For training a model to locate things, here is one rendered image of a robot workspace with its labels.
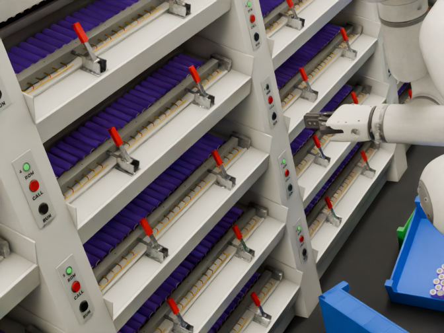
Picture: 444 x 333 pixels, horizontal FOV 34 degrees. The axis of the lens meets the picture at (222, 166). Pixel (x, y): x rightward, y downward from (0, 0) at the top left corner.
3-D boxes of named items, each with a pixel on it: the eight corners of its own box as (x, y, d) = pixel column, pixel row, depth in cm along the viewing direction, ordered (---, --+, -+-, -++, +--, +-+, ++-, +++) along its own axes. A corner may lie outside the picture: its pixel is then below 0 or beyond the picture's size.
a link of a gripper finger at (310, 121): (327, 134, 163) (300, 133, 167) (333, 127, 166) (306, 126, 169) (324, 121, 162) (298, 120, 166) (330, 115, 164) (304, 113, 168)
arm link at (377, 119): (384, 150, 156) (371, 150, 158) (399, 131, 162) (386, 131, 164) (379, 115, 152) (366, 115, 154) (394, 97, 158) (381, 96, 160)
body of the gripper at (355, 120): (374, 149, 156) (327, 147, 163) (391, 127, 164) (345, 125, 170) (369, 118, 153) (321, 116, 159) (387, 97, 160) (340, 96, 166)
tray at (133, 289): (267, 168, 177) (272, 136, 171) (113, 337, 135) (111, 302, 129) (197, 138, 184) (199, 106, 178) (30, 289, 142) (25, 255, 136)
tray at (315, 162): (383, 110, 234) (392, 73, 226) (300, 215, 192) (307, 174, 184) (325, 88, 241) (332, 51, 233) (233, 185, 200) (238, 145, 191)
